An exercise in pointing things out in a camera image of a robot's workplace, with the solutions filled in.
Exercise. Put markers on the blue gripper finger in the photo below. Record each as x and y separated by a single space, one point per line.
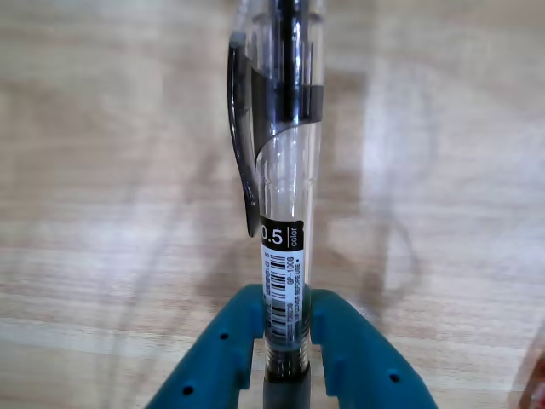
366 370
213 366

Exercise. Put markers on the clear pen grey grip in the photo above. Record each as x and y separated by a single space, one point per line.
283 191

